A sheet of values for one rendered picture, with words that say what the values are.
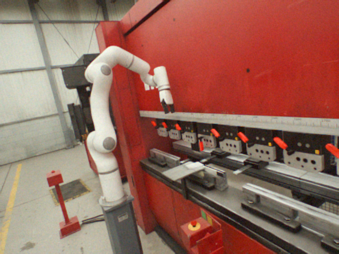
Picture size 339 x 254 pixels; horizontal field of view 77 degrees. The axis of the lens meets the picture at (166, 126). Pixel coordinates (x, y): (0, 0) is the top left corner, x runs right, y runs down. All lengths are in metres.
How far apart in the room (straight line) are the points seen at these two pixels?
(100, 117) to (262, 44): 0.87
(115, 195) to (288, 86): 1.05
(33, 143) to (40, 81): 2.08
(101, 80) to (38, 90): 7.24
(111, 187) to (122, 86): 1.19
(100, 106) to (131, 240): 0.83
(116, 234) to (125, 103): 1.27
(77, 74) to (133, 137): 0.83
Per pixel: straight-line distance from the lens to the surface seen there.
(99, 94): 1.23
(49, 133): 8.44
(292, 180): 1.49
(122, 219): 1.39
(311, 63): 0.97
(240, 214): 1.31
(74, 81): 2.30
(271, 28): 1.05
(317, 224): 1.20
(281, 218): 1.24
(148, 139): 2.35
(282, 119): 1.05
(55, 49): 8.63
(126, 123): 2.24
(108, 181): 1.30
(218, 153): 1.75
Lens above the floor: 1.62
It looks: 11 degrees down
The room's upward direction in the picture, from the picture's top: 10 degrees counter-clockwise
